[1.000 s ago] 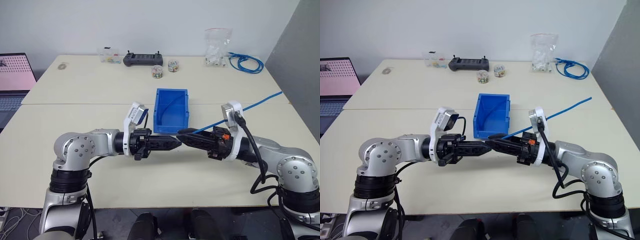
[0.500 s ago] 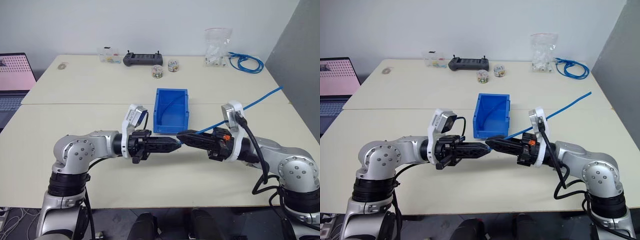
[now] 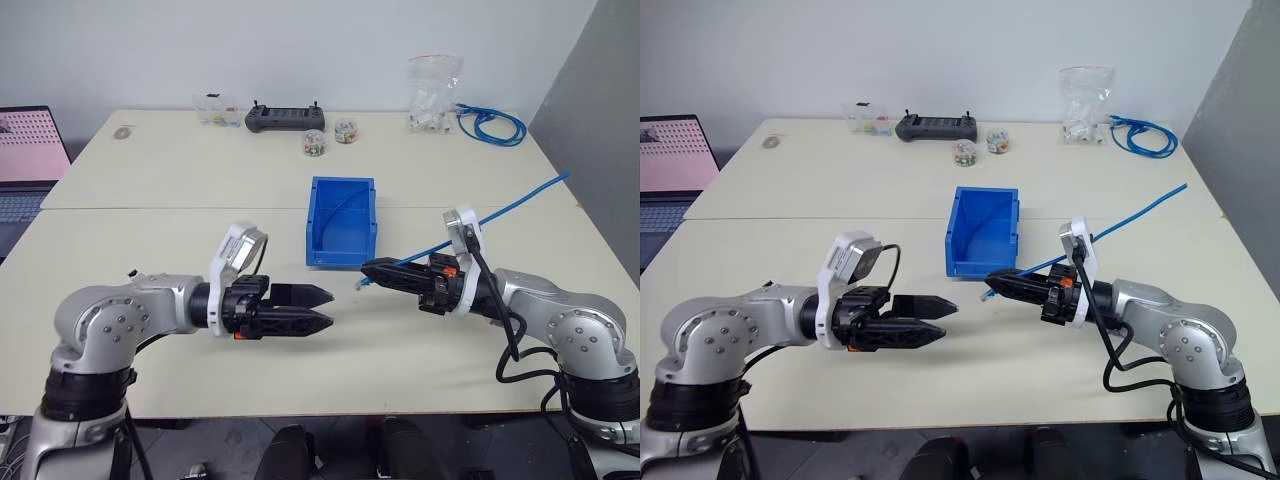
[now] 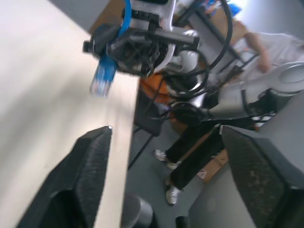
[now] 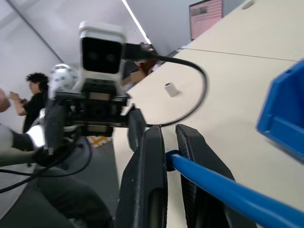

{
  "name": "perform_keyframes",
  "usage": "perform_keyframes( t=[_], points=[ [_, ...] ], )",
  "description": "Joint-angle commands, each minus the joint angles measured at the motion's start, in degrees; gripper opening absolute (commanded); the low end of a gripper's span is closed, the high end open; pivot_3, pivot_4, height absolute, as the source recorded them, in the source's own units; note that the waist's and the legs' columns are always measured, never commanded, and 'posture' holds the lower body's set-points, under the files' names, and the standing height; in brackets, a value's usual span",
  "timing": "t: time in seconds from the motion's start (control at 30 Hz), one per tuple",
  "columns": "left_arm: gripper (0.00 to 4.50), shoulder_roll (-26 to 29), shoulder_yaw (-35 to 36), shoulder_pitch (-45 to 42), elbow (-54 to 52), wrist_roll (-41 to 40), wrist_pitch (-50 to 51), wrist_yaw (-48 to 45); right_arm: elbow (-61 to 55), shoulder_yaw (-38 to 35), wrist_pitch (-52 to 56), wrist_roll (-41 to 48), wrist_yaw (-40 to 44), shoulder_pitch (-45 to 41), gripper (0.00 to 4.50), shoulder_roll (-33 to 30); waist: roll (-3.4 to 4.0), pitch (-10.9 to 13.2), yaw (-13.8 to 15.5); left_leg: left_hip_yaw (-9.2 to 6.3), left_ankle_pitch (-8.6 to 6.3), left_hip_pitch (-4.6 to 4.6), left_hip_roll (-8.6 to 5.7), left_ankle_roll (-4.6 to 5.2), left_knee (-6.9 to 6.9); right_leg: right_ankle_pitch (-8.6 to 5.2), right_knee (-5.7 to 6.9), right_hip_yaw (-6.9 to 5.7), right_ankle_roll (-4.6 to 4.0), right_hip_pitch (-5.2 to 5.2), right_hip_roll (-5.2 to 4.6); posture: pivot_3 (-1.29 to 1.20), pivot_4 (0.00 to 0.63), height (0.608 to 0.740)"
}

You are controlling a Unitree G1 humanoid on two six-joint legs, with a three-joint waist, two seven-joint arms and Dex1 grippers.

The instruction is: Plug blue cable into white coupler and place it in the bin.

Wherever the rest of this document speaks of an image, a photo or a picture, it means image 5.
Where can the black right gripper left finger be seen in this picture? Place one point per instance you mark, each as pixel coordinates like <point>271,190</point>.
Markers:
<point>142,185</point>

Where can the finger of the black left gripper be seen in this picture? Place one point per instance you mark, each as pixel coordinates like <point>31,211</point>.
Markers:
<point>55,123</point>
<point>136,128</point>

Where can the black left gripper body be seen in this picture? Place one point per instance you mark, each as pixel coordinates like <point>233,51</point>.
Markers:
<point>99,110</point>

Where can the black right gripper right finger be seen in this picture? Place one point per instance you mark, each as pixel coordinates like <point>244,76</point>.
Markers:
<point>191,142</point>

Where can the blue rod tool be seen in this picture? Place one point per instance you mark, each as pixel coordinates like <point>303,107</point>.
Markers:
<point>232,191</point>

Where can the white coupler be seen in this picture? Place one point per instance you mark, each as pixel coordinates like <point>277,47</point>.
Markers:
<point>171,90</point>

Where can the blue plastic bin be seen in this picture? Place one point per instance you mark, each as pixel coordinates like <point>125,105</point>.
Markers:
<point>285,107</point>

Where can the person in black shirt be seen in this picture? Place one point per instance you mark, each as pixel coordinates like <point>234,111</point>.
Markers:
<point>35,104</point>

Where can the brown cardboard box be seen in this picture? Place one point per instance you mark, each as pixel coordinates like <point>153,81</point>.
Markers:
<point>133,76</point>

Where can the blurred pale bystander hand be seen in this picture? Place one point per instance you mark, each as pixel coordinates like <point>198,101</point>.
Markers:
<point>4,101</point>

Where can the ceiling light strip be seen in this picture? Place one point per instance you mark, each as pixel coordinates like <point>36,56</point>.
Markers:
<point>137,22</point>

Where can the computer monitor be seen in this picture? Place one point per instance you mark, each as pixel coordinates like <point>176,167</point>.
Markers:
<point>205,17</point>

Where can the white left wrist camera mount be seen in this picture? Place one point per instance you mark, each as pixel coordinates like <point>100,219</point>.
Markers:
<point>101,51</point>

